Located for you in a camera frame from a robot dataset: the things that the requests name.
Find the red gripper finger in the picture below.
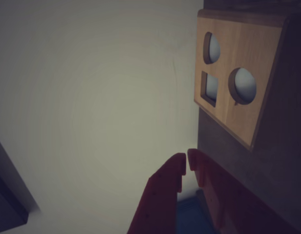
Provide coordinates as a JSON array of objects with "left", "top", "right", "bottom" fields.
[
  {"left": 126, "top": 152, "right": 186, "bottom": 234},
  {"left": 187, "top": 148, "right": 301, "bottom": 234}
]

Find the wooden shape sorter box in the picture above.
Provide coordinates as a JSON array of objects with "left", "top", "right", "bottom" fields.
[{"left": 194, "top": 8, "right": 301, "bottom": 153}]

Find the dark grey cabinet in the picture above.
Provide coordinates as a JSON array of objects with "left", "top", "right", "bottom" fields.
[{"left": 0, "top": 132, "right": 41, "bottom": 234}]

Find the blue plastic bin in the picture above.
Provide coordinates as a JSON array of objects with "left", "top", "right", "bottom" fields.
[{"left": 176, "top": 196, "right": 216, "bottom": 234}]

